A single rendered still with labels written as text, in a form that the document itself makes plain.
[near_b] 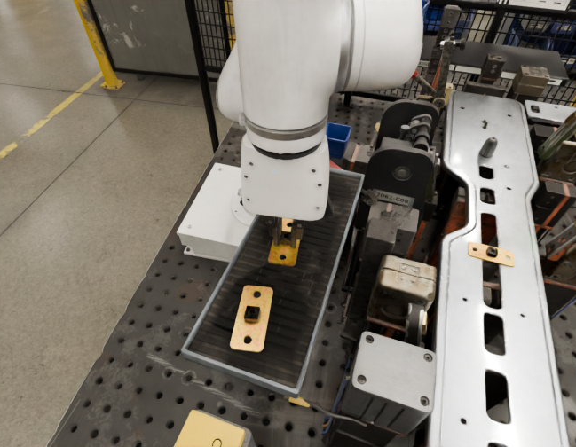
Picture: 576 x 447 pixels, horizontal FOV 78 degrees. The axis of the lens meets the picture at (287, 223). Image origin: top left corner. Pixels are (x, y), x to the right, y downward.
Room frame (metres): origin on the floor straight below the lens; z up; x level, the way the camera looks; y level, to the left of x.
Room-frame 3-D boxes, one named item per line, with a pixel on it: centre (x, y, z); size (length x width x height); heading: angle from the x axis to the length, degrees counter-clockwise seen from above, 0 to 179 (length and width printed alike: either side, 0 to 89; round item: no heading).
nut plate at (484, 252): (0.42, -0.40, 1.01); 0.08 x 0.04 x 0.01; 70
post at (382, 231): (0.40, -0.16, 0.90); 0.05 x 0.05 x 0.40; 71
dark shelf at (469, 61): (1.33, -0.50, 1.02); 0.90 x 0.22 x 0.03; 71
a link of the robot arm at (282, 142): (0.32, 0.00, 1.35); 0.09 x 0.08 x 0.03; 80
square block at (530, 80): (1.07, -0.76, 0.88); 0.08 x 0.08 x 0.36; 71
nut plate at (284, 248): (0.32, 0.00, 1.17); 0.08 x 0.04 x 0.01; 170
